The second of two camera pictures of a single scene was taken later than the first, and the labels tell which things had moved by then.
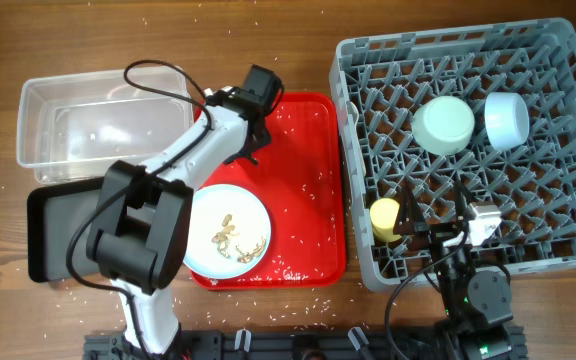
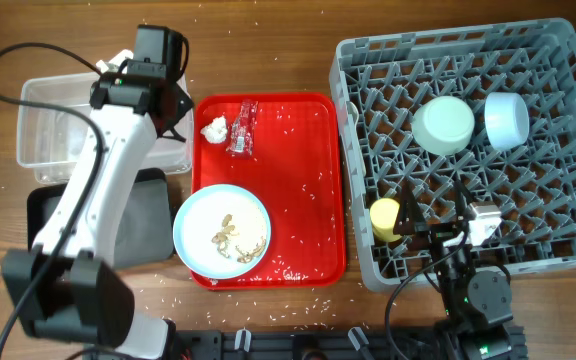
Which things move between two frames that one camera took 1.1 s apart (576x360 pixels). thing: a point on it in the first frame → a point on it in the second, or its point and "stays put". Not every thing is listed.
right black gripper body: [438, 236] stays put
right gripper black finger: [409, 214] stays put
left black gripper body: [256, 144] → [185, 105]
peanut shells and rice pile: [222, 240] stays put
